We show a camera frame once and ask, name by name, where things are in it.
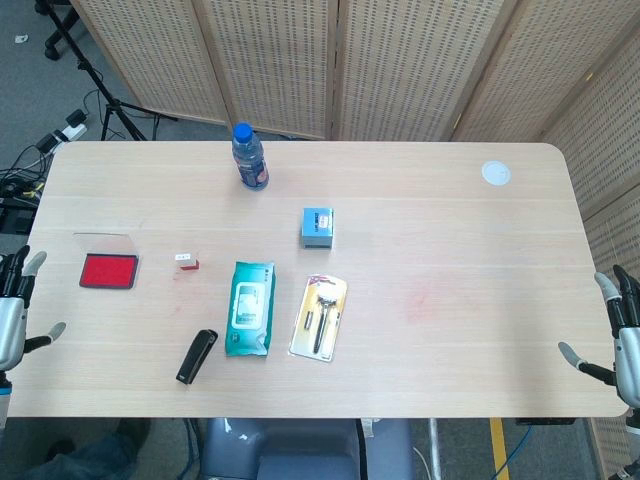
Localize red ink pad clear lid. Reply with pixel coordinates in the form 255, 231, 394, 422
73, 232, 142, 290

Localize black stapler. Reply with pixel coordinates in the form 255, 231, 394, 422
175, 328, 219, 386

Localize black tripod stand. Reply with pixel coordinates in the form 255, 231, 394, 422
47, 0, 179, 142

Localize power strip with adapters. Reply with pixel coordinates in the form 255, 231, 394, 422
34, 110, 89, 152

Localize water bottle with blue cap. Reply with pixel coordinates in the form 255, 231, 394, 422
231, 122, 270, 192

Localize wooden folding screen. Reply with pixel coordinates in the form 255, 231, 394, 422
69, 0, 640, 480

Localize small blue cardboard box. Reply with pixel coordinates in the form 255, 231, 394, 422
300, 207, 336, 250

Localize black office chair base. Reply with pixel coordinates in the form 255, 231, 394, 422
43, 0, 70, 61

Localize black box under table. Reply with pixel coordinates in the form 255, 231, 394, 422
516, 416, 577, 427

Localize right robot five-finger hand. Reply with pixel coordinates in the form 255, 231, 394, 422
558, 264, 640, 409

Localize person's leg in dark jeans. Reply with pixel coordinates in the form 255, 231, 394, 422
19, 418, 154, 480

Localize blue cable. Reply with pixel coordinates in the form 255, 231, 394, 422
517, 424, 551, 480

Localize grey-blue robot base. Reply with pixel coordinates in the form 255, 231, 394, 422
199, 417, 416, 480

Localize razor in yellow blister pack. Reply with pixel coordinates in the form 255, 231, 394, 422
289, 273, 349, 362

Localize silver table leg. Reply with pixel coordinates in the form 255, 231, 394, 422
427, 418, 445, 480

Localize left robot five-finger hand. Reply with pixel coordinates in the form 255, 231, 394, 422
0, 244, 67, 374

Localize white round cable grommet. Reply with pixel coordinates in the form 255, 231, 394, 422
481, 160, 513, 188

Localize bundle of floor cables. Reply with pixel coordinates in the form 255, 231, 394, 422
0, 144, 54, 236

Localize green wet wipes pack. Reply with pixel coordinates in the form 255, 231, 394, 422
224, 260, 277, 358

